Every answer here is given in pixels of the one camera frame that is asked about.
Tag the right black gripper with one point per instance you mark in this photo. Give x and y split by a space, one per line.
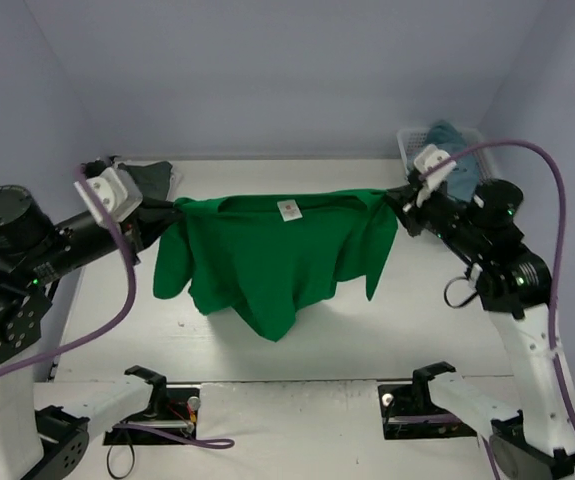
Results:
412 211

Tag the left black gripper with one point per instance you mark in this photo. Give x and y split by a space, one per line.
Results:
137 230

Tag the grey t shirt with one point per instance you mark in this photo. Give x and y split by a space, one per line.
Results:
154 180

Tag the white t shirt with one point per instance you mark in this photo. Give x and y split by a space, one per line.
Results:
176 178

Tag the green t shirt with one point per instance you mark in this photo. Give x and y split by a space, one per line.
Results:
269 256

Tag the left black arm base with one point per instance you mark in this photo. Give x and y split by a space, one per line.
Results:
169 411

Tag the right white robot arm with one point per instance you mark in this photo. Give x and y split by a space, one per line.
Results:
536 439

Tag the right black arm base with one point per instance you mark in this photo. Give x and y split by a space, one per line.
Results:
407 412

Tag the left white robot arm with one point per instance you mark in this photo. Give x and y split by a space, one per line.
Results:
35 254

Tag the white plastic basket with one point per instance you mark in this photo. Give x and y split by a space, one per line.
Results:
411 139

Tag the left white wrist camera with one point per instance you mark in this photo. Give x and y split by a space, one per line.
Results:
117 191

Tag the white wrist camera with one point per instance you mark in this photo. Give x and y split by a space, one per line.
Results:
117 191
429 169

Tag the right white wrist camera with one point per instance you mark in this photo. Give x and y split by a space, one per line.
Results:
429 169

